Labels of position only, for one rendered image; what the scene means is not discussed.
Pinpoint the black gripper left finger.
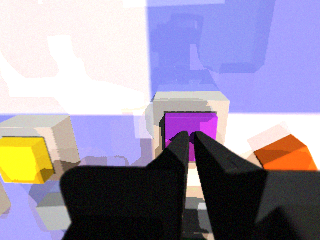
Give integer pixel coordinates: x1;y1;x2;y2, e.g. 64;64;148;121
59;131;189;240

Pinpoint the white block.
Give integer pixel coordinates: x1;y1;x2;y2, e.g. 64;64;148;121
35;193;71;230

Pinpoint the blue button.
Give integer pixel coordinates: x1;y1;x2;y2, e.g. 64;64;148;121
0;181;11;216

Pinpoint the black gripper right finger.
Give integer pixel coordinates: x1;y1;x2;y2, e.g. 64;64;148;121
194;131;320;240

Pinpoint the yellow button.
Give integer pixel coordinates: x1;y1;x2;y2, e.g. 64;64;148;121
0;115;80;184

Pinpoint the purple button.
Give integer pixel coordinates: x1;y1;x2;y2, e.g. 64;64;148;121
153;91;230;164

